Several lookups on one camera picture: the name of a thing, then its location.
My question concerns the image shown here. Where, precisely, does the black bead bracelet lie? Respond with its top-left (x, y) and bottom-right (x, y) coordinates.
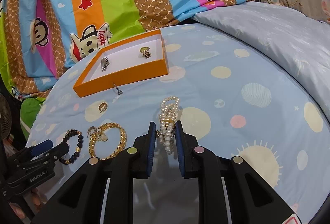
top-left (58, 128), bottom-right (85, 165)

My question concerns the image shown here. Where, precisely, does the white pearl bracelet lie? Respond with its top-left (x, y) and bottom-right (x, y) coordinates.
top-left (157, 96), bottom-right (180, 155)

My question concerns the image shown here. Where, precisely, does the gold link watch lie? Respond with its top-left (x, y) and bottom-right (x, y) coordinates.
top-left (140, 47), bottom-right (151, 59)

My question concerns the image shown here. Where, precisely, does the orange jewelry box tray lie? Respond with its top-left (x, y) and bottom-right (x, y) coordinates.
top-left (73, 29), bottom-right (169, 97)

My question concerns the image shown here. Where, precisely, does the person's left hand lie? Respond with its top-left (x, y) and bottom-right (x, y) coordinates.
top-left (9, 188), bottom-right (48, 221)

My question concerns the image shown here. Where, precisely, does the green fabric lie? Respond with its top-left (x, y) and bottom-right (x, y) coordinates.
top-left (20, 97), bottom-right (46, 140)

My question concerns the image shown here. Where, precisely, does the small silver pendant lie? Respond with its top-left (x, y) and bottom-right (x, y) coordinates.
top-left (113, 83), bottom-right (123, 96)

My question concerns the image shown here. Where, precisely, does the light blue dotted sheet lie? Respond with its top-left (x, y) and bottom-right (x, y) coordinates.
top-left (27, 24), bottom-right (329, 223)

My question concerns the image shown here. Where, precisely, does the colourful monkey print duvet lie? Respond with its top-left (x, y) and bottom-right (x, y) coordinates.
top-left (1, 0), bottom-right (247, 100)

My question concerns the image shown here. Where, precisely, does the pale blue satin quilt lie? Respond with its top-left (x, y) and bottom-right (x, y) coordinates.
top-left (193, 2), bottom-right (329, 116)

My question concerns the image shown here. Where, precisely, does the gold chain bracelet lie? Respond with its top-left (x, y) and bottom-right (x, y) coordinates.
top-left (88, 122), bottom-right (128, 161)

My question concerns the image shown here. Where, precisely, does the gold ring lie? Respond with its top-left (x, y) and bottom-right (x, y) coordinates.
top-left (97, 101), bottom-right (109, 114)

